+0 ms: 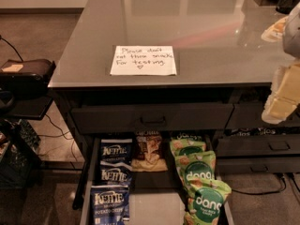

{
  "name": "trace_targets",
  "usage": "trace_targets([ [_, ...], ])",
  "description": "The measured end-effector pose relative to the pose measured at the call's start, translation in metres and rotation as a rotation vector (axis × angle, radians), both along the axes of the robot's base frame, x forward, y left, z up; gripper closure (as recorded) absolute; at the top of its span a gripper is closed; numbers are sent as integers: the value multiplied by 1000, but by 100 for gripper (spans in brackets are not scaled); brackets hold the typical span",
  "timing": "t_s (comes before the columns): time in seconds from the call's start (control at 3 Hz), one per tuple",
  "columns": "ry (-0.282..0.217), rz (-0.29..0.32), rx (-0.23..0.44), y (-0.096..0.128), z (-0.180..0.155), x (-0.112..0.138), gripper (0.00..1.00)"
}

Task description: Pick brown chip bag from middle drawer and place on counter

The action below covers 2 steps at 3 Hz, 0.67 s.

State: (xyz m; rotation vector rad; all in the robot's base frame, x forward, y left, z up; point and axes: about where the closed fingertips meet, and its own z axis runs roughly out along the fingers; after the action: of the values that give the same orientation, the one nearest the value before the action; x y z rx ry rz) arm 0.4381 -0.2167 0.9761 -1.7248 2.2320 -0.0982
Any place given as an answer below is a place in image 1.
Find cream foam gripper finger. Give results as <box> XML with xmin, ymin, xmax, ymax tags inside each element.
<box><xmin>262</xmin><ymin>63</ymin><xmax>300</xmax><ymax>125</ymax></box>

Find brown chip bag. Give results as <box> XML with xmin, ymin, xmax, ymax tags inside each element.
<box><xmin>131</xmin><ymin>131</ymin><xmax>168</xmax><ymax>173</ymax></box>

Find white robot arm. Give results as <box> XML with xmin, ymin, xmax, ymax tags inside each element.
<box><xmin>262</xmin><ymin>4</ymin><xmax>300</xmax><ymax>125</ymax></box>

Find dark snack bags right drawer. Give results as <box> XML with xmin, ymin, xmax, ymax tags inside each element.
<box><xmin>229</xmin><ymin>127</ymin><xmax>300</xmax><ymax>137</ymax></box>

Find top right drawer front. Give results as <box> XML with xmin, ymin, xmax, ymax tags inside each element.
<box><xmin>226</xmin><ymin>102</ymin><xmax>300</xmax><ymax>129</ymax></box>

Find right middle drawer front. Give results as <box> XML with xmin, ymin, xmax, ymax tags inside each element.
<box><xmin>216</xmin><ymin>134</ymin><xmax>300</xmax><ymax>158</ymax></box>

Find right bottom drawer front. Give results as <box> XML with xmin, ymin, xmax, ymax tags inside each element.
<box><xmin>217</xmin><ymin>157</ymin><xmax>300</xmax><ymax>174</ymax></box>

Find green Dang bag middle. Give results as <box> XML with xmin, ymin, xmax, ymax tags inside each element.
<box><xmin>174</xmin><ymin>151</ymin><xmax>216</xmax><ymax>186</ymax></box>

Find green dang bag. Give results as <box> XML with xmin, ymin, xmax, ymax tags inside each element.
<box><xmin>174</xmin><ymin>151</ymin><xmax>216</xmax><ymax>186</ymax></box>
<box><xmin>170</xmin><ymin>133</ymin><xmax>206</xmax><ymax>157</ymax></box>
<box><xmin>184</xmin><ymin>178</ymin><xmax>232</xmax><ymax>225</ymax></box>

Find green Dang bag rear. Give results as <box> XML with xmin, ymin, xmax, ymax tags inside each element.
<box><xmin>170</xmin><ymin>133</ymin><xmax>206</xmax><ymax>157</ymax></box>

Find green Dang bag front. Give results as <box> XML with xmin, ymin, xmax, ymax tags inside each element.
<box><xmin>184</xmin><ymin>178</ymin><xmax>232</xmax><ymax>225</ymax></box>

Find open middle drawer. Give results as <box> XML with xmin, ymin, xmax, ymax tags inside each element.
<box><xmin>80</xmin><ymin>140</ymin><xmax>235</xmax><ymax>225</ymax></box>

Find top left drawer front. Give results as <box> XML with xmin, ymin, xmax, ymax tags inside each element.
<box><xmin>71</xmin><ymin>103</ymin><xmax>233</xmax><ymax>134</ymax></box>

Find blue Kettle chip bag rear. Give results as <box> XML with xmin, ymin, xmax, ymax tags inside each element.
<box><xmin>99</xmin><ymin>139</ymin><xmax>132</xmax><ymax>164</ymax></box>

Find blue kettle chip bag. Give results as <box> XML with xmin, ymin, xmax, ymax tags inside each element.
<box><xmin>100</xmin><ymin>161</ymin><xmax>132</xmax><ymax>186</ymax></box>
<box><xmin>99</xmin><ymin>139</ymin><xmax>132</xmax><ymax>164</ymax></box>
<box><xmin>90</xmin><ymin>185</ymin><xmax>129</xmax><ymax>225</ymax></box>

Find blue Kettle chip bag middle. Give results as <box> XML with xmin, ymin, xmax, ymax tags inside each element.
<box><xmin>100</xmin><ymin>161</ymin><xmax>132</xmax><ymax>186</ymax></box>

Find blue Kettle chip bag front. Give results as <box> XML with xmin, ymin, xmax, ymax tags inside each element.
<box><xmin>90</xmin><ymin>185</ymin><xmax>129</xmax><ymax>225</ymax></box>

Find white handwritten paper note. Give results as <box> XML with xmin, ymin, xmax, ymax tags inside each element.
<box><xmin>110</xmin><ymin>46</ymin><xmax>177</xmax><ymax>76</ymax></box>

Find black chair with label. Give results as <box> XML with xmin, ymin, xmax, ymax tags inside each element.
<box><xmin>0</xmin><ymin>59</ymin><xmax>56</xmax><ymax>120</ymax></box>

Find dark crate on floor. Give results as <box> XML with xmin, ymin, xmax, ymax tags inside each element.
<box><xmin>0</xmin><ymin>119</ymin><xmax>41</xmax><ymax>188</ymax></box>

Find black floor cable right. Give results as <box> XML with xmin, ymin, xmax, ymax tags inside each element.
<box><xmin>232</xmin><ymin>172</ymin><xmax>300</xmax><ymax>196</ymax></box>

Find black floor cable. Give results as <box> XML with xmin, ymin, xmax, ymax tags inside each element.
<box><xmin>232</xmin><ymin>172</ymin><xmax>300</xmax><ymax>196</ymax></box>
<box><xmin>37</xmin><ymin>113</ymin><xmax>79</xmax><ymax>162</ymax></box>

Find black floor cable left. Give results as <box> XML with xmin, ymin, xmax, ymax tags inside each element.
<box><xmin>37</xmin><ymin>113</ymin><xmax>79</xmax><ymax>162</ymax></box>

